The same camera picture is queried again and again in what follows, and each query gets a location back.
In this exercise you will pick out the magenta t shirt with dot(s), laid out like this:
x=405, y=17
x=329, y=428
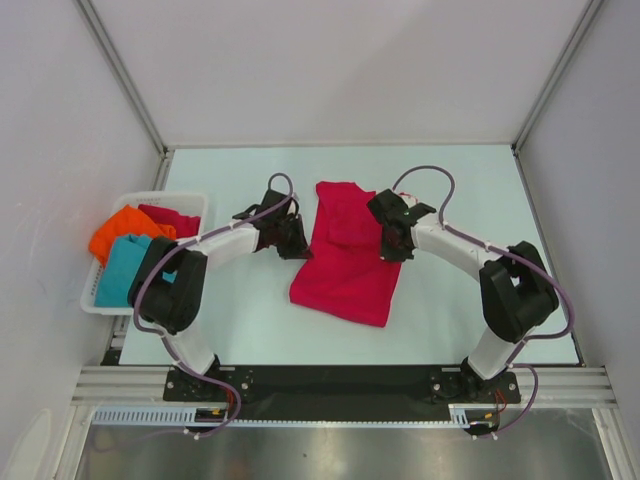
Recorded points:
x=346, y=276

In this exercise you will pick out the left aluminium corner post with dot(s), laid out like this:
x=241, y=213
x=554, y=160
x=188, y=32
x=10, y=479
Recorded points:
x=116, y=64

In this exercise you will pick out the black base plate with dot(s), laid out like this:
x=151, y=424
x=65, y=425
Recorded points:
x=351, y=393

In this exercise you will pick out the red t shirt in basket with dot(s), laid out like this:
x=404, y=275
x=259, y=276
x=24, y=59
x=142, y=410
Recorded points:
x=184, y=225

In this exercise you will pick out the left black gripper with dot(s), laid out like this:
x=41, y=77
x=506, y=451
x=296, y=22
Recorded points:
x=300, y=248

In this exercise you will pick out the orange t shirt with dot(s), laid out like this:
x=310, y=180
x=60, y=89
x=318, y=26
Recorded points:
x=128, y=220

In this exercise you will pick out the white cable duct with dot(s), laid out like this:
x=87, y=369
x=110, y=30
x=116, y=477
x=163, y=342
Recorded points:
x=189, y=417
x=475, y=415

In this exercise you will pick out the white plastic basket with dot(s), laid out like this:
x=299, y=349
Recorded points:
x=187, y=203

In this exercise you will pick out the aluminium corner post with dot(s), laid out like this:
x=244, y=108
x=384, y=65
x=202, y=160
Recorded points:
x=116, y=64
x=577, y=36

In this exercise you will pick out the left white cable duct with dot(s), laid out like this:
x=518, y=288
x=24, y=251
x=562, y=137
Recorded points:
x=189, y=417

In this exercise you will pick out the right aluminium corner post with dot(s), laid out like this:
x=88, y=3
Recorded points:
x=577, y=36

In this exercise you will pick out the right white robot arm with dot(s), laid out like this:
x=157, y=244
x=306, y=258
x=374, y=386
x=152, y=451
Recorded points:
x=516, y=292

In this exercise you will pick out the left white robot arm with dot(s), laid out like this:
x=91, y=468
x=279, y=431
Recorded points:
x=167, y=290

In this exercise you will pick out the aluminium frame rail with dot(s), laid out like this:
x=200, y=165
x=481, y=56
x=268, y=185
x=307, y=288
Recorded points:
x=559, y=387

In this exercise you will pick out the right white cable duct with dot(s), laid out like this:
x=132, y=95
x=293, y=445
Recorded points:
x=475, y=415

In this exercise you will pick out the teal t shirt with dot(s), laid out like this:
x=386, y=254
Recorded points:
x=126, y=256

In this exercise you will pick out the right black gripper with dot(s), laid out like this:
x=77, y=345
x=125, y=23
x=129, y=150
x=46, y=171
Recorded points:
x=394, y=255

